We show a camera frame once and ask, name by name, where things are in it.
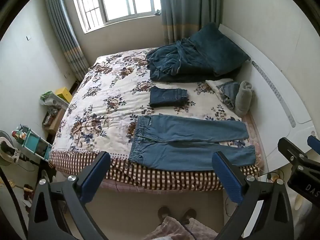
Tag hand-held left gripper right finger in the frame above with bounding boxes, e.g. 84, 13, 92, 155
212, 151, 294, 240

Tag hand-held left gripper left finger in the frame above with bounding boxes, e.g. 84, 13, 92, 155
28, 151, 112, 240

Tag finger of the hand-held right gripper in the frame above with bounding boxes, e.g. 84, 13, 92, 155
278, 137, 310, 167
307, 135, 320, 153

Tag light blue jeans pants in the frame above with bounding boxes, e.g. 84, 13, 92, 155
128, 114, 256, 172

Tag person's pink fleece pants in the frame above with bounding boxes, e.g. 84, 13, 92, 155
144, 216, 218, 240

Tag person's brown shoe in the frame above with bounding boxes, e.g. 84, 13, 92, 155
182, 208, 197, 225

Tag teal storage cart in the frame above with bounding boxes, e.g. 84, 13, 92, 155
14, 127, 52, 162

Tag brown cardboard box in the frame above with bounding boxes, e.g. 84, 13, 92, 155
42, 107, 66, 133

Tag grey rolled towel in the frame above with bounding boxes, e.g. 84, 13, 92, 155
234, 81, 253, 117

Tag white bed headboard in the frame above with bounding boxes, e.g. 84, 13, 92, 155
219, 24, 320, 173

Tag floral quilt with checkered border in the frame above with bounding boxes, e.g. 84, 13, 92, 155
49, 47, 265, 191

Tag small crumpled denim garment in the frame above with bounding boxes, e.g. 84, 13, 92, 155
216, 81, 240, 110

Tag yellow box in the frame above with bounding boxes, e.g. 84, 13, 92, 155
55, 87, 73, 103

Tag green and white bag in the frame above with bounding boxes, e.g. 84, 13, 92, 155
39, 91, 54, 105

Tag standing fan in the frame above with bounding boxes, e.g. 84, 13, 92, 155
0, 130, 21, 167

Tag folded dark blue jeans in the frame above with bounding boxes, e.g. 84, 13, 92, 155
149, 86, 189, 108

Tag dark teal pillow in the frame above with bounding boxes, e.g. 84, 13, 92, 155
190, 22, 251, 77

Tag dark blue crumpled blanket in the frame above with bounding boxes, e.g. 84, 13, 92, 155
146, 39, 218, 82

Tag blue striped curtain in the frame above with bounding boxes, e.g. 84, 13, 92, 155
159, 0, 222, 46
44, 0, 89, 82

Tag window with metal bars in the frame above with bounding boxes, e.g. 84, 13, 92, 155
69, 0, 162, 33

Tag thin black cable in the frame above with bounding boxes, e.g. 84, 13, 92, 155
0, 167, 28, 240

